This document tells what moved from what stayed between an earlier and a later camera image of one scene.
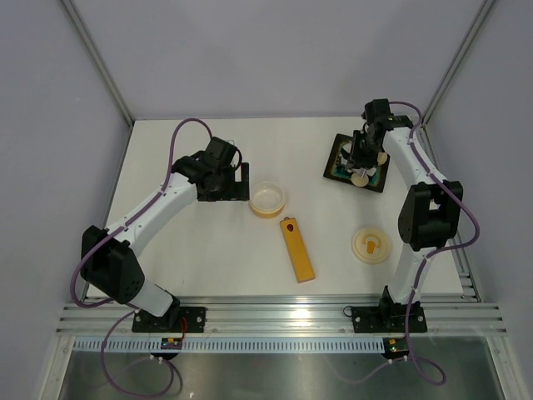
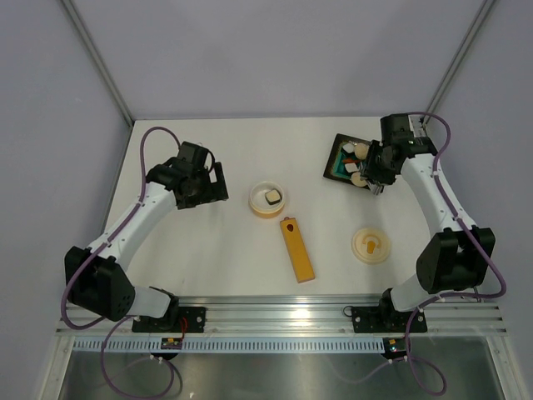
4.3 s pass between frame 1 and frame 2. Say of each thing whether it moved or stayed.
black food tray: stayed
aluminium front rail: stayed
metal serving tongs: moved
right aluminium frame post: stayed
